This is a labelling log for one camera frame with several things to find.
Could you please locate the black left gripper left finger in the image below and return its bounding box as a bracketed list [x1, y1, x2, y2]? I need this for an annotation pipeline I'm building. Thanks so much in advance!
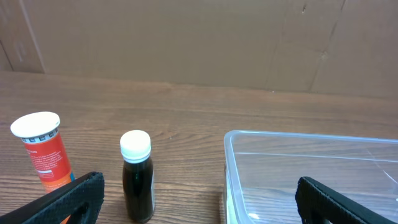
[1, 172, 104, 224]

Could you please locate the orange vitamin tube white cap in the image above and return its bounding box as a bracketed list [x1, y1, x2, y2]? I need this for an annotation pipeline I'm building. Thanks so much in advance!
[10, 111, 75, 193]

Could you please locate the dark syrup bottle white cap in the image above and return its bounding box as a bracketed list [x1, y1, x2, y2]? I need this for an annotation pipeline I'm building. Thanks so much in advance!
[120, 130, 155, 223]

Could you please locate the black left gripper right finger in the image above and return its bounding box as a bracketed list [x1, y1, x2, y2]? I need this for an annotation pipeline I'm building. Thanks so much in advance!
[295, 176, 395, 224]

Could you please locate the clear plastic container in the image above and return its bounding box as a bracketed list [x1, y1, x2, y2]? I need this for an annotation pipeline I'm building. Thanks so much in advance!
[223, 130, 397, 223]

